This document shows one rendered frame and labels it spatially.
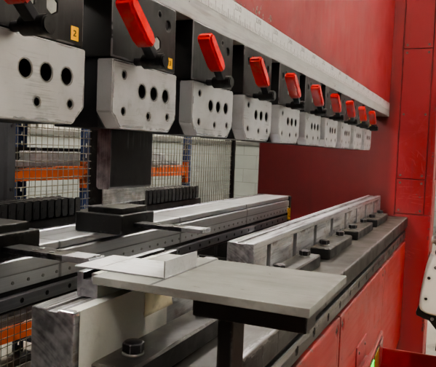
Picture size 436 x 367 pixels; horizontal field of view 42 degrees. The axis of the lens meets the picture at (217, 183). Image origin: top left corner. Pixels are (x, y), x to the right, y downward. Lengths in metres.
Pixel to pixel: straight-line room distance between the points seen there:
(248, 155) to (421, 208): 6.55
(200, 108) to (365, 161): 2.03
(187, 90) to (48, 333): 0.38
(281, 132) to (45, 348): 0.71
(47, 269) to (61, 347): 0.37
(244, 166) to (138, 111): 8.53
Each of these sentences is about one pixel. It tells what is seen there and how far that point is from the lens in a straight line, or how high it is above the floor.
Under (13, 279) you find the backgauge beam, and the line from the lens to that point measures 0.98.
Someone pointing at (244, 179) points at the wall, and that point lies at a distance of 9.22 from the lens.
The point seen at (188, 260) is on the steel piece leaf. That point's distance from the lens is 0.73.
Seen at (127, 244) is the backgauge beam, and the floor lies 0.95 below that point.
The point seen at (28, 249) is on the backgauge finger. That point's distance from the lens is 0.85.
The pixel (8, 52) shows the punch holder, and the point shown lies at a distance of 0.54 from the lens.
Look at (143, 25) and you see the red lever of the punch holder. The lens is 0.66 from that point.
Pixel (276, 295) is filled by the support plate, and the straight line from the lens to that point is 0.64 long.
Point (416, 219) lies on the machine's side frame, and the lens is 2.82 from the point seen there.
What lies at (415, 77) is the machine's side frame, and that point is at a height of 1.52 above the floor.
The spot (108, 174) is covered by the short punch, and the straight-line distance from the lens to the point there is 0.72.
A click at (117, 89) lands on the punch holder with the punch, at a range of 0.67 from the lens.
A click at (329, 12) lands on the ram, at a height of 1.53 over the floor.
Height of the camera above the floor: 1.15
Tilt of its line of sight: 3 degrees down
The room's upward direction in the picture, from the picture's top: 2 degrees clockwise
